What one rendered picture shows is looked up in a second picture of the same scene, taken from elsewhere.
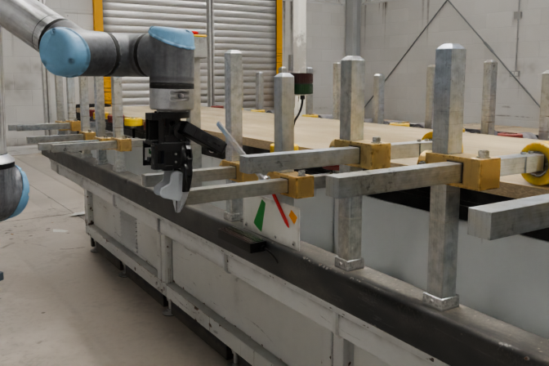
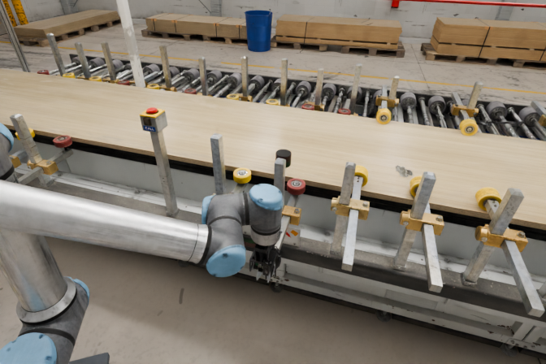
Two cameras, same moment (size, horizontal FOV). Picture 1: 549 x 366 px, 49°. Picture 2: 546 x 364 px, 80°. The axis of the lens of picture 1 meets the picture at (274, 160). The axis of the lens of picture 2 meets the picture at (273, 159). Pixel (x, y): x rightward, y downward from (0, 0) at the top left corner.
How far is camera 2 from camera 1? 116 cm
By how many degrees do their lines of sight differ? 46
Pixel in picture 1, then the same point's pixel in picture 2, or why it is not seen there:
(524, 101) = not seen: outside the picture
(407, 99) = not seen: outside the picture
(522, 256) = not seen: hidden behind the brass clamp
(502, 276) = (392, 227)
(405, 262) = (332, 222)
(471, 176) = (437, 230)
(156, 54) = (268, 218)
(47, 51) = (218, 267)
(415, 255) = not seen: hidden behind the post
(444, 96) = (426, 197)
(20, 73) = not seen: outside the picture
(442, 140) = (419, 214)
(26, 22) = (180, 249)
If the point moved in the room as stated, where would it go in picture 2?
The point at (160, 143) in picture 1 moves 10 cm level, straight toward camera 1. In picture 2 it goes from (268, 260) to (296, 278)
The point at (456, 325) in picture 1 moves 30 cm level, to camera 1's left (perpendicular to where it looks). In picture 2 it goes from (417, 278) to (371, 328)
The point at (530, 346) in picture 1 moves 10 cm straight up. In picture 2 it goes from (449, 279) to (457, 262)
